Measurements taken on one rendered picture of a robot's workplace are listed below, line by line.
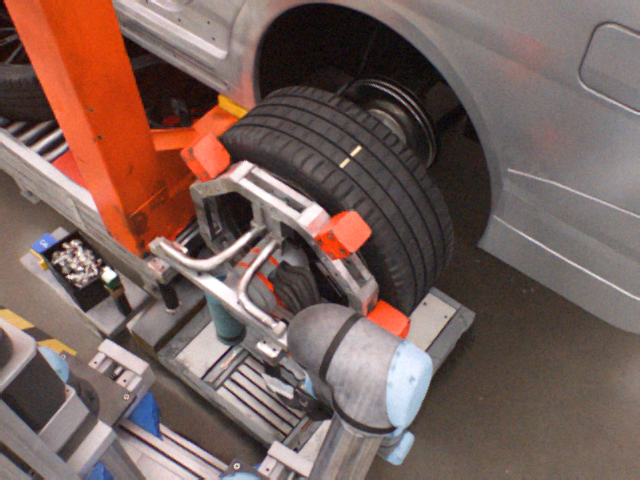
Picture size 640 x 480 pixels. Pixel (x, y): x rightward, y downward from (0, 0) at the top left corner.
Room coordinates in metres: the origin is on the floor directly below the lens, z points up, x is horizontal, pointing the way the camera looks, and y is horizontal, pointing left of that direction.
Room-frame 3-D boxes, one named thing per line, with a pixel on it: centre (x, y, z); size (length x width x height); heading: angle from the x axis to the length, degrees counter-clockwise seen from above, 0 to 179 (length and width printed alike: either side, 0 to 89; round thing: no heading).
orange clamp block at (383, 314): (0.77, -0.13, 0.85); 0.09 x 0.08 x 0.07; 52
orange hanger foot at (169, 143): (1.54, 0.38, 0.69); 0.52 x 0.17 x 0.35; 142
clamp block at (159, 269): (0.90, 0.38, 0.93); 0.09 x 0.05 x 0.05; 142
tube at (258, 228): (0.92, 0.27, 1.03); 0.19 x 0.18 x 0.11; 142
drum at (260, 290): (0.90, 0.16, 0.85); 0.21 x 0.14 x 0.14; 142
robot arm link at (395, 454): (0.51, -0.12, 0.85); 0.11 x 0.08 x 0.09; 57
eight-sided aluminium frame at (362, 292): (0.96, 0.12, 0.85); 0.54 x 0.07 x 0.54; 52
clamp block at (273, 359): (0.69, 0.11, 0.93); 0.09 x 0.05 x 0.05; 142
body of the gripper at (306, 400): (0.59, 0.01, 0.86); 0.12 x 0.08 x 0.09; 57
